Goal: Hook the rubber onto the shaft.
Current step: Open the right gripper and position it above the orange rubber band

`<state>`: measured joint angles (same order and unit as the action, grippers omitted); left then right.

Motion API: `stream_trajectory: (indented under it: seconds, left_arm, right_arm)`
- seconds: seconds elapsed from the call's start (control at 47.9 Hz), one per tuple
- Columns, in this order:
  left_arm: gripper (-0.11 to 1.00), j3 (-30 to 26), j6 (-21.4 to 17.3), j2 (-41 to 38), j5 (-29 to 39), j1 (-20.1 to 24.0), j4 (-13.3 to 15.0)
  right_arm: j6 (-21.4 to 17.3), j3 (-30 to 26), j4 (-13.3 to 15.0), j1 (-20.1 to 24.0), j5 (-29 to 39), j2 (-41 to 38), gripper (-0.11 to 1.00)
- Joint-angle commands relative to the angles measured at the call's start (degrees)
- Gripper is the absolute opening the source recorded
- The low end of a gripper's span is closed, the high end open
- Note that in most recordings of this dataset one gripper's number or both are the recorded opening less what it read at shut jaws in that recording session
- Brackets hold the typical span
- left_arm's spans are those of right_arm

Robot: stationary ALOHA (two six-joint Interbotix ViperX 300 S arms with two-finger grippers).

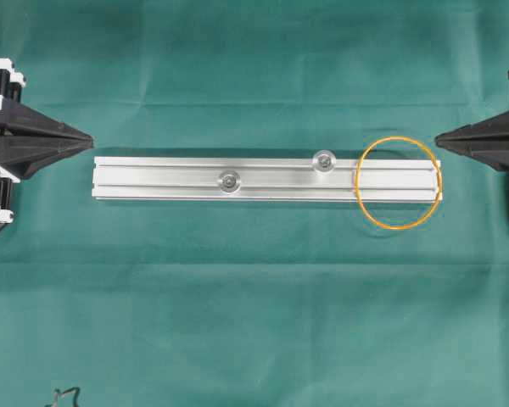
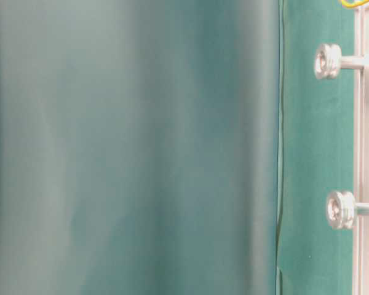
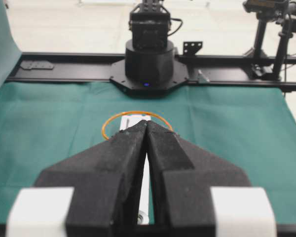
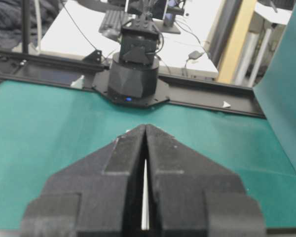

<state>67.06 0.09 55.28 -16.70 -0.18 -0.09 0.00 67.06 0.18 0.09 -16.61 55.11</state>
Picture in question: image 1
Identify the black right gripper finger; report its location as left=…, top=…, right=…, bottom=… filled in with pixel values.
left=435, top=110, right=509, bottom=142
left=436, top=140, right=509, bottom=172

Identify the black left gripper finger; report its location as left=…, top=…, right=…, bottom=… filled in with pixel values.
left=0, top=139, right=93, bottom=180
left=0, top=101, right=94, bottom=147

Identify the orange rubber ring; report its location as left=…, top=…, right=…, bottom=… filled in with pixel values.
left=354, top=136, right=444, bottom=231

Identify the silver pulley shaft near end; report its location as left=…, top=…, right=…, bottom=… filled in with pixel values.
left=312, top=150, right=336, bottom=173

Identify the silver pulley shaft middle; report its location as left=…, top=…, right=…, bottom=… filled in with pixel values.
left=218, top=170, right=241, bottom=193

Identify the silver aluminium extrusion rail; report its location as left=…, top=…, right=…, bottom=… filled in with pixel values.
left=92, top=157, right=439, bottom=204

